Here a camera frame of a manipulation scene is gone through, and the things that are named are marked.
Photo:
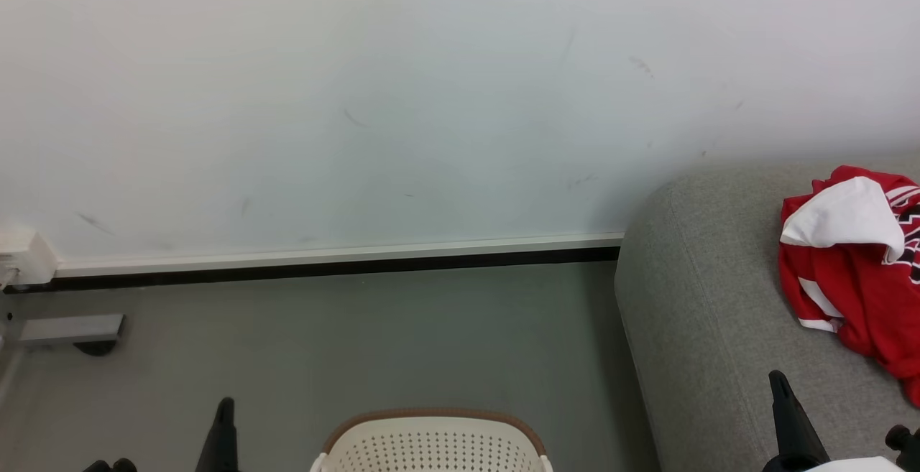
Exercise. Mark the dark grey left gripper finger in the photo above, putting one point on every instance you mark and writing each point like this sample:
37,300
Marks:
221,443

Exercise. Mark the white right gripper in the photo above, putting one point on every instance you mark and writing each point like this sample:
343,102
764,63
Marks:
855,465

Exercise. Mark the white and black baseboard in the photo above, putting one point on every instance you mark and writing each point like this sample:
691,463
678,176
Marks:
323,260

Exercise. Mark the grey fabric sofa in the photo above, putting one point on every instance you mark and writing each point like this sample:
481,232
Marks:
704,299

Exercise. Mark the white perforated laundry basket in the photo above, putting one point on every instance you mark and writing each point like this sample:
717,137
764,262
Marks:
431,450

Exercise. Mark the red basketball jersey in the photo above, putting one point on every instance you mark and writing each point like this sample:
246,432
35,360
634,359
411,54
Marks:
862,292

